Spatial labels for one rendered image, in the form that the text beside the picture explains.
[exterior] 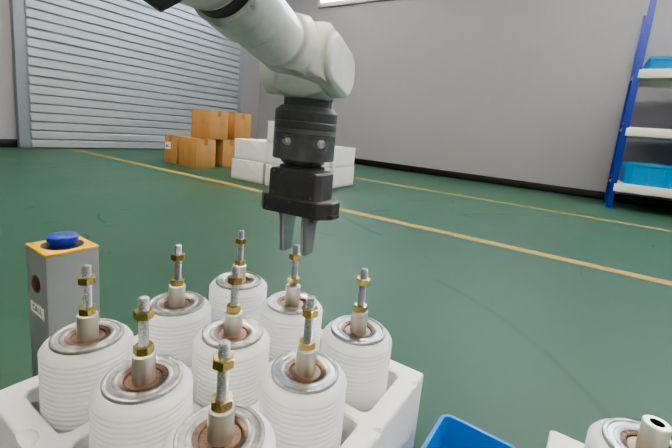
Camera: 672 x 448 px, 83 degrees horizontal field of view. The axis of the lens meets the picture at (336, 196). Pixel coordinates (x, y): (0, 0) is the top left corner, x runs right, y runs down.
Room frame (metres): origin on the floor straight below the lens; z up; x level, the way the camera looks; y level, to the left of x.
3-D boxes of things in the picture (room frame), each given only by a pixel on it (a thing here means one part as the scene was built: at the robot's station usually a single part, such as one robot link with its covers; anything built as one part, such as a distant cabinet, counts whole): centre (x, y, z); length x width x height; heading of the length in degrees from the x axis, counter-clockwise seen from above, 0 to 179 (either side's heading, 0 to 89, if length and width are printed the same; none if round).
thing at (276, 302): (0.55, 0.05, 0.25); 0.08 x 0.08 x 0.01
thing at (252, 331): (0.45, 0.12, 0.25); 0.08 x 0.08 x 0.01
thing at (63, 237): (0.54, 0.40, 0.32); 0.04 x 0.04 x 0.02
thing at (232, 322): (0.45, 0.12, 0.26); 0.02 x 0.02 x 0.03
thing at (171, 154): (4.23, 1.75, 0.15); 0.30 x 0.24 x 0.30; 146
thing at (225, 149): (4.29, 1.32, 0.15); 0.30 x 0.24 x 0.30; 58
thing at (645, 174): (3.81, -3.04, 0.36); 0.50 x 0.38 x 0.21; 148
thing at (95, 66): (5.57, 2.71, 1.55); 3.20 x 0.12 x 3.10; 147
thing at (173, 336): (0.51, 0.22, 0.16); 0.10 x 0.10 x 0.18
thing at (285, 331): (0.55, 0.05, 0.16); 0.10 x 0.10 x 0.18
